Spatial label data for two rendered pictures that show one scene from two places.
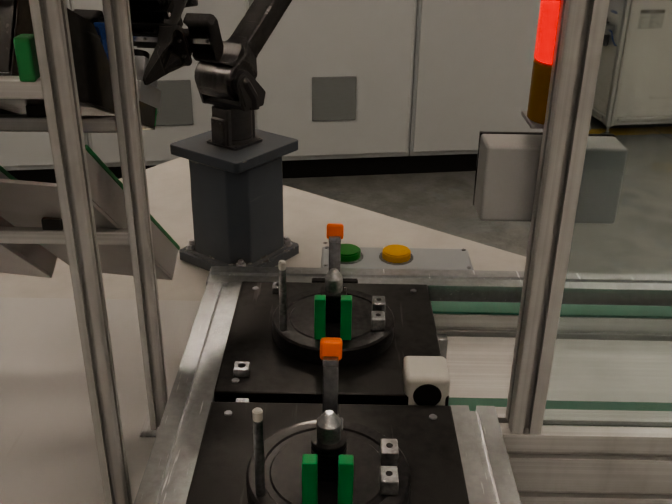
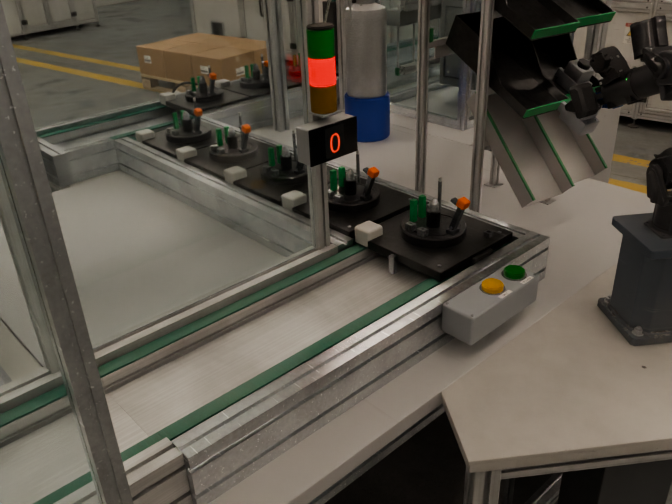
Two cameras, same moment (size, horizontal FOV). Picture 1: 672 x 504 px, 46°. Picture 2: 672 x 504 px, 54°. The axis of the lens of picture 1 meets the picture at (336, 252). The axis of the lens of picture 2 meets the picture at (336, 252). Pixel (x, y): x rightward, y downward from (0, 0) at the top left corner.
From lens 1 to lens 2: 1.88 m
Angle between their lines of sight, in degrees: 112
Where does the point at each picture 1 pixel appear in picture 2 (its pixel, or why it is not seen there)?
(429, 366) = (367, 226)
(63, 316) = (607, 246)
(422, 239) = (607, 420)
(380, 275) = (476, 274)
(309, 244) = (646, 358)
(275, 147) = (638, 237)
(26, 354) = (572, 231)
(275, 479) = (360, 186)
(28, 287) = not seen: hidden behind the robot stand
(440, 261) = (467, 299)
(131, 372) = not seen: hidden behind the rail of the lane
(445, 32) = not seen: outside the picture
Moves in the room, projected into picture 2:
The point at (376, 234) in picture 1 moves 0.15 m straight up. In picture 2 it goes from (641, 402) to (659, 327)
